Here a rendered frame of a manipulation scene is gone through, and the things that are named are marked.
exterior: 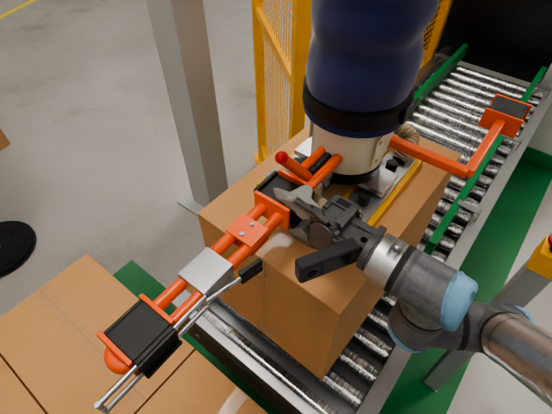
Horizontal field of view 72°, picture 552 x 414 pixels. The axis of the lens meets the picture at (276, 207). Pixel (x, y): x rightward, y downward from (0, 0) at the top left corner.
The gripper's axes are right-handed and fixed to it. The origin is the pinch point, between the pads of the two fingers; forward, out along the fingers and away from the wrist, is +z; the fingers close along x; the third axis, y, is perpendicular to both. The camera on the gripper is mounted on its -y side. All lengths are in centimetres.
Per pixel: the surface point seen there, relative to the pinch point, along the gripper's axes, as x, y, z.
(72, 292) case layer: -67, -31, 68
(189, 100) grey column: -43, 55, 94
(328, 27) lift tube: 27.7, 17.1, 2.6
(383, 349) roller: -66, 19, -28
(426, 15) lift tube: 30.2, 25.5, -10.1
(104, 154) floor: -121, 47, 191
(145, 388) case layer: -67, -35, 22
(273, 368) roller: -66, -7, -5
